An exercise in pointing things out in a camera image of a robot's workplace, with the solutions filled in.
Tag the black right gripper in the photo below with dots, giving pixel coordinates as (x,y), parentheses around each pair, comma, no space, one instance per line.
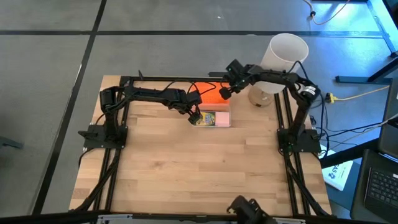
(239,79)

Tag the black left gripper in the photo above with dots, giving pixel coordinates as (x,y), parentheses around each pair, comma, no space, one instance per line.
(186,99)

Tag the green crayon box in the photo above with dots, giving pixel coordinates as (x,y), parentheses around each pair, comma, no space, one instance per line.
(206,119)

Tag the pink sticky notes pad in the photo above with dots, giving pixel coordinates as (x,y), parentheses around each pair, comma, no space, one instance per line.
(222,119)

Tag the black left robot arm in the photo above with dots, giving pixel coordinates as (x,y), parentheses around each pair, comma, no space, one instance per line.
(149,93)

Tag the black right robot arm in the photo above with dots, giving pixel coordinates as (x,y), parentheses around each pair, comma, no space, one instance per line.
(298,93)

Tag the orange plastic box lid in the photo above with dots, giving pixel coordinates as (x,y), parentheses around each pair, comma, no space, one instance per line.
(211,93)

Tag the white shade table lamp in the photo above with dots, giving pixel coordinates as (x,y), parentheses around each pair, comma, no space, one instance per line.
(284,53)

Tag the white paper booklet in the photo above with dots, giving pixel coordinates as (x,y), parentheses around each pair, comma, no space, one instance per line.
(337,174)

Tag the black desk leg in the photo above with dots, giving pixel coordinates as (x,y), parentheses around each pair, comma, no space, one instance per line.
(382,28)

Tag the black laptop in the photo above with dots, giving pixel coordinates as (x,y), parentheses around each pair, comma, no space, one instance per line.
(382,186)

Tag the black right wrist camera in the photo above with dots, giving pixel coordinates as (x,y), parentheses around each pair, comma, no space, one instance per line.
(225,93)

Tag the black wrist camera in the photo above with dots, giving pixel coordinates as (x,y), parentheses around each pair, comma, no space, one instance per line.
(194,118)
(225,93)

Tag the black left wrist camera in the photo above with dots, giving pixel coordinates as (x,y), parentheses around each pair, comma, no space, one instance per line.
(194,118)

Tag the black aluminium table frame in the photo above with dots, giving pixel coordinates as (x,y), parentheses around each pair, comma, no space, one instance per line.
(174,78)

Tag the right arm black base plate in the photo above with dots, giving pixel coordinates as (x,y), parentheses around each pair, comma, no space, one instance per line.
(300,141)

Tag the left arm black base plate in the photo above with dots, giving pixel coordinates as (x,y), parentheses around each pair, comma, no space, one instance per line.
(102,137)

